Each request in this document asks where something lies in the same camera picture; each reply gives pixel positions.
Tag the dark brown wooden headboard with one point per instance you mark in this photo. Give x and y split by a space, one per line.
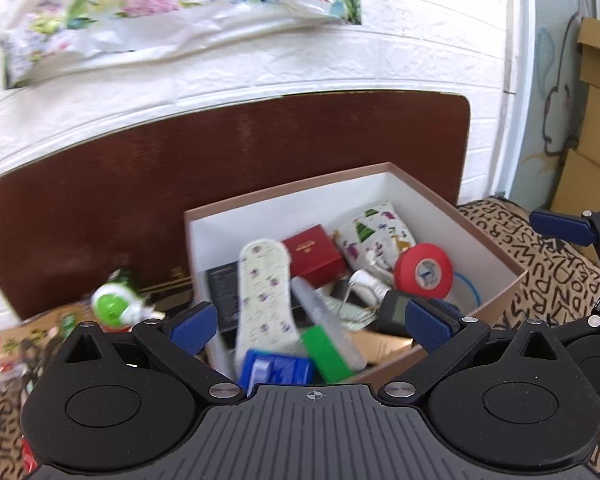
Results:
119 201

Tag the black small box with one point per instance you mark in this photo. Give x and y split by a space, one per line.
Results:
222 283

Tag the red gift box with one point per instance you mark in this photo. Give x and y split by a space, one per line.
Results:
314 257

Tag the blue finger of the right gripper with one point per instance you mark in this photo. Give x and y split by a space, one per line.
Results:
571 229

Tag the red tape roll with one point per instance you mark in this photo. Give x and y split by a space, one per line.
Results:
424 270

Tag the green white toy bottle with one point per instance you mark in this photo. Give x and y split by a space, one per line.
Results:
118 303

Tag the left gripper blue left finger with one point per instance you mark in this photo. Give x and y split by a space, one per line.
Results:
193 328

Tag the floral plastic sheet on wall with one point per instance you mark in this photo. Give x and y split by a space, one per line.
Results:
43 39

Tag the blue plastic package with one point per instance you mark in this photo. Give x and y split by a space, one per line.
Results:
266 368

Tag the stacked cardboard boxes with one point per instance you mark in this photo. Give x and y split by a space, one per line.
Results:
579 187

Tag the floral white shoe insole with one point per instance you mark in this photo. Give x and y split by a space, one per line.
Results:
265 320

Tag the christmas print fabric pouch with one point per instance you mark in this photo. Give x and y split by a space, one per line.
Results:
377 232

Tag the letter print bedsheet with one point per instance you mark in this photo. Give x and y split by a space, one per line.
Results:
561 286

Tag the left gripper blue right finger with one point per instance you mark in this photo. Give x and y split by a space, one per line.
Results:
432 322

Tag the green plastic block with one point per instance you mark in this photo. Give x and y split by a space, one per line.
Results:
325 356

